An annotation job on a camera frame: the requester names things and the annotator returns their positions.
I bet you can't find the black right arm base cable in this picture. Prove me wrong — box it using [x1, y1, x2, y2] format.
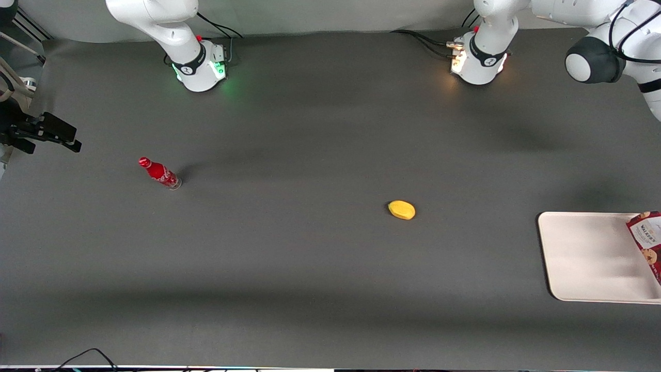
[195, 12, 244, 65]

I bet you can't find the black cable at table edge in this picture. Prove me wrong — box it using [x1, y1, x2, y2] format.
[51, 348, 120, 372]

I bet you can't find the beige plastic tray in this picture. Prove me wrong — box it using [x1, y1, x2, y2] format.
[538, 211, 661, 305]

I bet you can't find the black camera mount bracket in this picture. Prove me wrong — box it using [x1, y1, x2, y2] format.
[0, 99, 37, 156]

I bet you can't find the yellow mango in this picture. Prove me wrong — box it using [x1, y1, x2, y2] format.
[388, 200, 416, 221]

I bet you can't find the beige hose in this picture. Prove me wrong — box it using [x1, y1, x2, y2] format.
[0, 31, 47, 104]

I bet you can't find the black left arm base cable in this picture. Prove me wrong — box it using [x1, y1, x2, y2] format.
[390, 29, 461, 60]

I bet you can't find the black left arm wrist cable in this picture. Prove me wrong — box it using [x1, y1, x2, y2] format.
[608, 0, 661, 66]

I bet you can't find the red cookie box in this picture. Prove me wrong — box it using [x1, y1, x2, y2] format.
[626, 210, 661, 286]

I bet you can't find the red cola bottle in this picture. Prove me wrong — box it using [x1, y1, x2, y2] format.
[138, 157, 182, 191]

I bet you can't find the aluminium frame rail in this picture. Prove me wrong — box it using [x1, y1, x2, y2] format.
[11, 9, 54, 42]

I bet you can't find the black arm base cable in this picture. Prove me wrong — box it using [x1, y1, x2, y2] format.
[390, 29, 461, 60]
[195, 12, 244, 65]

